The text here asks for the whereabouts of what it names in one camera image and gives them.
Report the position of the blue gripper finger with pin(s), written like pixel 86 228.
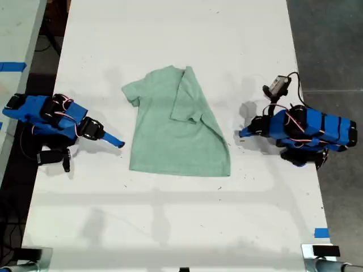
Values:
pixel 250 134
pixel 113 138
pixel 109 141
pixel 249 129

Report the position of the pale green T-shirt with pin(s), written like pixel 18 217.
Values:
pixel 181 141

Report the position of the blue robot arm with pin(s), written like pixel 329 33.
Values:
pixel 37 112
pixel 320 129

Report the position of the long blue tape strip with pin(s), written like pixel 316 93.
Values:
pixel 12 66

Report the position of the white side table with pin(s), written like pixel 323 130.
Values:
pixel 17 34

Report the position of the short blue tape strip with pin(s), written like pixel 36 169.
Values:
pixel 321 233

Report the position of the black camera stalk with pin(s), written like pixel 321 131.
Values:
pixel 66 163
pixel 272 106

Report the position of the grey gripper camera box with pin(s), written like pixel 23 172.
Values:
pixel 277 85

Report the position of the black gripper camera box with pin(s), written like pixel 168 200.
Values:
pixel 49 157

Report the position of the metal table bracket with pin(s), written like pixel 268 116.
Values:
pixel 46 259
pixel 307 258

